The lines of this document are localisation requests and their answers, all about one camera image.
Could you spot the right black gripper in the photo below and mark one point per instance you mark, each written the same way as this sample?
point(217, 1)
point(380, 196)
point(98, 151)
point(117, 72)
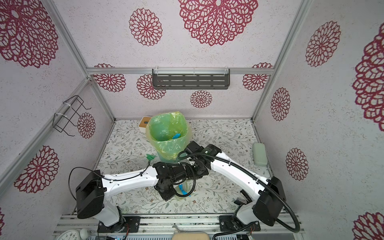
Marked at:
point(203, 173)

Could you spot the light green dustpan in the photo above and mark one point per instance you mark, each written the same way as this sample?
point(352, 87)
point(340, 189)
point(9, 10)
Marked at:
point(187, 186)

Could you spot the green bin with bag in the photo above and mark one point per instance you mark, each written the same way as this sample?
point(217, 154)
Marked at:
point(160, 130)

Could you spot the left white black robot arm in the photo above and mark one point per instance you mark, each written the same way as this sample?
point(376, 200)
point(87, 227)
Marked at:
point(93, 192)

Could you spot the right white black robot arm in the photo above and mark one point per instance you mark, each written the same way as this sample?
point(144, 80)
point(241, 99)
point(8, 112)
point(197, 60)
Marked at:
point(262, 194)

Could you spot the green paper scrap left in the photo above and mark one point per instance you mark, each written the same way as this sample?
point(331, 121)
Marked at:
point(150, 157)

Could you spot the black stapler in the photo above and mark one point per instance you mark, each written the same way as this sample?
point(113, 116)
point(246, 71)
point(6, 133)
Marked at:
point(245, 199)

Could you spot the white wooden-top tissue box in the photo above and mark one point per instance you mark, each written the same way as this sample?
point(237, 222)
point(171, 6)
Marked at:
point(143, 123)

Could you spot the beige object at bottom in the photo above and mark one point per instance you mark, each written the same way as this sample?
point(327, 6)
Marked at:
point(188, 235)

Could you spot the white round gauge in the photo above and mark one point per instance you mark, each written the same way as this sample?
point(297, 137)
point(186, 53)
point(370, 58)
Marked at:
point(69, 235)

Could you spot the dark grey wall shelf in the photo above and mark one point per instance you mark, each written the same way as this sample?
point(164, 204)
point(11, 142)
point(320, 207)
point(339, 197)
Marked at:
point(191, 80)

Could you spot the black wire wall rack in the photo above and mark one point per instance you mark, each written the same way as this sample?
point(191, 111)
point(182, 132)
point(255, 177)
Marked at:
point(71, 108)

